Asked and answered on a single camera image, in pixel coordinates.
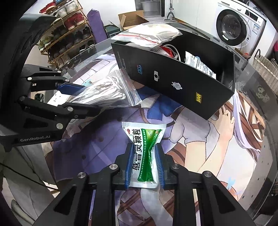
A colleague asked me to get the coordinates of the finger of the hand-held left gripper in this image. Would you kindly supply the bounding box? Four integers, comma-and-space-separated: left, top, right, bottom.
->
18, 96, 101, 132
21, 65, 85, 94

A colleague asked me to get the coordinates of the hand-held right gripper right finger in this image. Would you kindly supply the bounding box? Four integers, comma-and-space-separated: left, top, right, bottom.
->
155, 143, 257, 226

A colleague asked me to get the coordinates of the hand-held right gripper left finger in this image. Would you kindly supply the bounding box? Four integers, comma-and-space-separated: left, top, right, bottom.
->
32, 142, 136, 226

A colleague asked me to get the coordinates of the green and white sachet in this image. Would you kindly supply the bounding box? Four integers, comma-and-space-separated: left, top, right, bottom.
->
121, 121, 167, 189

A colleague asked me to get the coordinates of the zip bag of grey cord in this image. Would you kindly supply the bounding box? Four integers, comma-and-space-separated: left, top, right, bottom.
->
66, 67, 143, 108

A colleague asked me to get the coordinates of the black cardboard box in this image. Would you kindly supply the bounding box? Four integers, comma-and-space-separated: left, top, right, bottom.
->
111, 28, 236, 120

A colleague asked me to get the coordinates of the zip bag of cream rope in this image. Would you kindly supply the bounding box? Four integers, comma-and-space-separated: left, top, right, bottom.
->
110, 23, 183, 48

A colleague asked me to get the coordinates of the red and white packet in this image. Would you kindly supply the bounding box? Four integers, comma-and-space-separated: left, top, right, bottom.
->
160, 45, 182, 59

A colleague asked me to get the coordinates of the white packet with blue print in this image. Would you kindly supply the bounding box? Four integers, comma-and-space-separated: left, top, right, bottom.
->
185, 51, 218, 80

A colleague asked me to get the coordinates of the white cable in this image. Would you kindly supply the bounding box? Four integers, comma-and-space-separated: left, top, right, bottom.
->
165, 45, 181, 60

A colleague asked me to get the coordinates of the printed anime mat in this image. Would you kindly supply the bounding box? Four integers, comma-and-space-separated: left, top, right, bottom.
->
52, 54, 267, 226

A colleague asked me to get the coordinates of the wooden shoe rack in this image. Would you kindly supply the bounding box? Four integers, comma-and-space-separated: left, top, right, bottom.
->
38, 0, 96, 66

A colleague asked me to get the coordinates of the shoe rack with shoes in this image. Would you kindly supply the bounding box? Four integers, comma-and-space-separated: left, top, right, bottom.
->
39, 0, 96, 64

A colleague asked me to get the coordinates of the purple mat bag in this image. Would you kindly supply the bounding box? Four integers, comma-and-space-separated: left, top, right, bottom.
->
87, 9, 108, 42

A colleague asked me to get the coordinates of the dark green box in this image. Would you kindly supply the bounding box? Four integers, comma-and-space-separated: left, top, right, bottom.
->
104, 24, 121, 38

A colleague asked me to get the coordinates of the brown cardboard box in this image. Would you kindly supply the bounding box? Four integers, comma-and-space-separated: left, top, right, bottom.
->
118, 12, 150, 31

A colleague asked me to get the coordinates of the flat mop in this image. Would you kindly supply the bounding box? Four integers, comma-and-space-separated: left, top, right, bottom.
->
166, 0, 180, 21

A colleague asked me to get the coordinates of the wicker laundry basket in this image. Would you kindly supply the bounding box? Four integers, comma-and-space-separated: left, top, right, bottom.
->
252, 50, 278, 77

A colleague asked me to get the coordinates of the white washing machine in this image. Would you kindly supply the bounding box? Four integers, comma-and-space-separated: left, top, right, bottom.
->
213, 2, 267, 55

